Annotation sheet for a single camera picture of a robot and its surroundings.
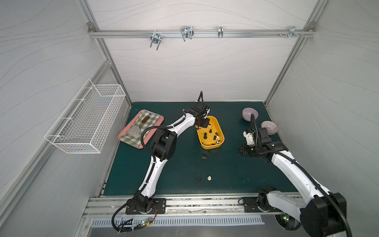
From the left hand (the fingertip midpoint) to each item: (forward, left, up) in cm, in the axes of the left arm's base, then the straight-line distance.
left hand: (207, 123), depth 100 cm
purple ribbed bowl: (0, -46, -4) cm, 46 cm away
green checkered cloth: (+4, +42, -5) cm, 42 cm away
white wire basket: (-21, +61, +25) cm, 69 cm away
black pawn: (-3, -3, -5) cm, 6 cm away
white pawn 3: (-35, 0, -6) cm, 35 cm away
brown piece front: (-36, +5, -5) cm, 37 cm away
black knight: (-9, -5, -5) cm, 11 cm away
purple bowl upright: (+13, -31, -2) cm, 33 cm away
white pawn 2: (-12, -7, -5) cm, 15 cm away
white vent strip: (-55, +18, -7) cm, 59 cm away
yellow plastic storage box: (-7, -4, -6) cm, 10 cm away
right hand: (-22, -18, +4) cm, 28 cm away
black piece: (-8, +1, -5) cm, 9 cm away
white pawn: (-10, -8, -6) cm, 14 cm away
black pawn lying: (-22, +2, -6) cm, 23 cm away
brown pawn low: (-5, -7, -6) cm, 10 cm away
